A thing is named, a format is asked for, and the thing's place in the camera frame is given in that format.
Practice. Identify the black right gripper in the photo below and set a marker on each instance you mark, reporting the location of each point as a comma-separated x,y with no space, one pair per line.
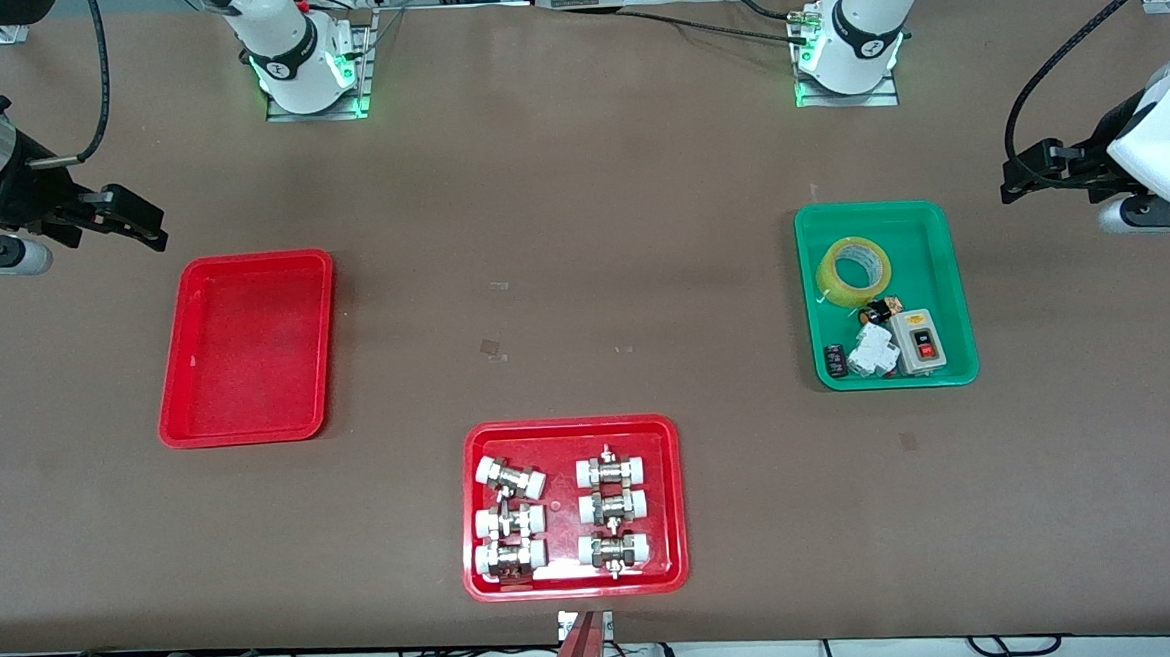
29,193

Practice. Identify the small black relay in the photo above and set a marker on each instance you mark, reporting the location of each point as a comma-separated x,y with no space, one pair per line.
835,360

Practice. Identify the empty red plastic tray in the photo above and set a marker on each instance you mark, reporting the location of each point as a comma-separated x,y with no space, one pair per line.
246,356

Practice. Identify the red tray holding fittings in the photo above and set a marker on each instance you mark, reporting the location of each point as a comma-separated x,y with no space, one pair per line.
561,440

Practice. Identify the white circuit breaker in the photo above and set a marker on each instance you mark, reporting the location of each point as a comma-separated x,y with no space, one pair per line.
872,354

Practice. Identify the yellow clear tape roll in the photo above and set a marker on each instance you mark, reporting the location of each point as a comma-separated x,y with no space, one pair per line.
833,280

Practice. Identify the green plastic tray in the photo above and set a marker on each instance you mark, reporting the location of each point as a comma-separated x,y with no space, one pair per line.
921,251

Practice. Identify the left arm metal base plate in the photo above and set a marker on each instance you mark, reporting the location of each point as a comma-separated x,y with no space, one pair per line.
883,98

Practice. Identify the black and orange component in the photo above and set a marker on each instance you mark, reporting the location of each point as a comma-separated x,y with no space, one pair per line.
882,310

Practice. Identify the clear tape scrap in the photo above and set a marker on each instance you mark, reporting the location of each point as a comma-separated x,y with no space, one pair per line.
492,348

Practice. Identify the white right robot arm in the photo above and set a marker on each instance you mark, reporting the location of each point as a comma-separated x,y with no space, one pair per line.
285,44

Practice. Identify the grey push button switch box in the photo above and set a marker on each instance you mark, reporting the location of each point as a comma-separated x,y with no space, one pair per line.
918,341

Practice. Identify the white capped metal pipe fitting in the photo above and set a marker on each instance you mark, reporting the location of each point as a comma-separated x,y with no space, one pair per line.
614,550
510,560
510,522
612,507
511,478
610,469

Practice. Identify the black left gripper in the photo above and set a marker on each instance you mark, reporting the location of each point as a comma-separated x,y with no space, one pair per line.
1099,139

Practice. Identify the silver profile bracket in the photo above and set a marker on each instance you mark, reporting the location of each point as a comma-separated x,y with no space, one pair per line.
564,625

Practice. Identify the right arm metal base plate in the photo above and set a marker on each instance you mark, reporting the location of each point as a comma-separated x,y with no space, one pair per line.
363,70

